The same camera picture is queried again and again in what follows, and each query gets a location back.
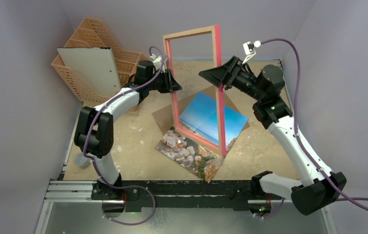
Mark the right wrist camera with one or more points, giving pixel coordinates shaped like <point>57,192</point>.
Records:
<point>249,49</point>

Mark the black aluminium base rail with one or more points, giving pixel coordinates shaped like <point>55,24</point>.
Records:
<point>239,195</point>

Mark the pink picture frame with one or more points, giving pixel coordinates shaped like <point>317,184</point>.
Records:
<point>215,33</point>

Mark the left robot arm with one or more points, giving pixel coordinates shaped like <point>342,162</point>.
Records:
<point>94,133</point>

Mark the landscape photo print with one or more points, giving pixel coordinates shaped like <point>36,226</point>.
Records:
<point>198,114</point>

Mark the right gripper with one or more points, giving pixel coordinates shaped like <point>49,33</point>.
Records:
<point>230,73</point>

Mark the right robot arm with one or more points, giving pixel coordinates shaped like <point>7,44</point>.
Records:
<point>316,187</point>

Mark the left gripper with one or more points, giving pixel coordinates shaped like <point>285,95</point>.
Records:
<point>170,85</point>

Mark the orange plastic file organizer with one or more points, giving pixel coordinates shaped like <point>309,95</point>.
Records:
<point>94,33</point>

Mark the white binder in organizer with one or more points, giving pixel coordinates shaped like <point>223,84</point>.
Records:
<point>95,65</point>

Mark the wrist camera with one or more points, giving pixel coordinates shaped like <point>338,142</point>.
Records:
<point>249,49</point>
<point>157,60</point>

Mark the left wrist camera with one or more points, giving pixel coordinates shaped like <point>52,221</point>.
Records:
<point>157,60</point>

